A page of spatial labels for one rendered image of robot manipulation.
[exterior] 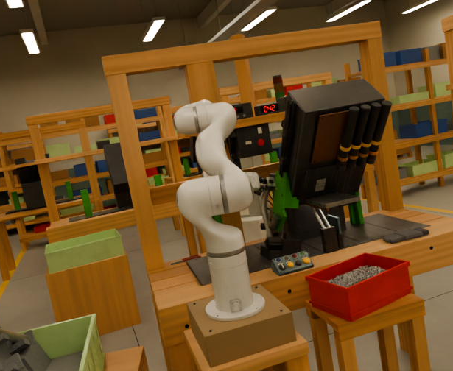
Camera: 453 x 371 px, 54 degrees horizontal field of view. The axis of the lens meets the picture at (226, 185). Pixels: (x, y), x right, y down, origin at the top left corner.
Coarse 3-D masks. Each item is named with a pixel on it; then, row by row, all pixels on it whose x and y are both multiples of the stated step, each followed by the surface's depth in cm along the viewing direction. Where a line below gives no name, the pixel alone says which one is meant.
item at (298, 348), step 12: (192, 336) 147; (300, 336) 134; (192, 348) 139; (276, 348) 130; (288, 348) 129; (300, 348) 130; (204, 360) 131; (240, 360) 127; (252, 360) 127; (264, 360) 128; (276, 360) 129; (288, 360) 130
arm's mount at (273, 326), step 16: (256, 288) 154; (192, 304) 149; (272, 304) 139; (192, 320) 143; (208, 320) 134; (240, 320) 131; (256, 320) 129; (272, 320) 130; (288, 320) 131; (208, 336) 125; (224, 336) 126; (240, 336) 128; (256, 336) 129; (272, 336) 130; (288, 336) 132; (208, 352) 125; (224, 352) 126; (240, 352) 128; (256, 352) 129
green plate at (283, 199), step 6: (276, 174) 206; (276, 180) 206; (282, 180) 199; (288, 180) 198; (276, 186) 205; (282, 186) 198; (288, 186) 198; (276, 192) 205; (282, 192) 198; (288, 192) 199; (276, 198) 204; (282, 198) 198; (288, 198) 199; (294, 198) 200; (276, 204) 204; (282, 204) 197; (288, 204) 199; (294, 204) 200; (276, 210) 204
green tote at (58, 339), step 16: (80, 320) 152; (48, 336) 150; (64, 336) 151; (80, 336) 152; (96, 336) 149; (48, 352) 151; (64, 352) 152; (96, 352) 141; (80, 368) 116; (96, 368) 137
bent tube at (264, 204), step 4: (268, 180) 207; (272, 180) 208; (268, 184) 205; (272, 184) 206; (264, 192) 211; (268, 192) 211; (264, 196) 212; (264, 200) 213; (264, 204) 213; (264, 208) 212; (264, 212) 211; (264, 216) 209; (268, 216) 210; (264, 220) 208; (268, 220) 208; (264, 224) 207; (268, 224) 206; (268, 228) 204; (268, 232) 203; (272, 232) 203; (268, 236) 202; (272, 236) 201
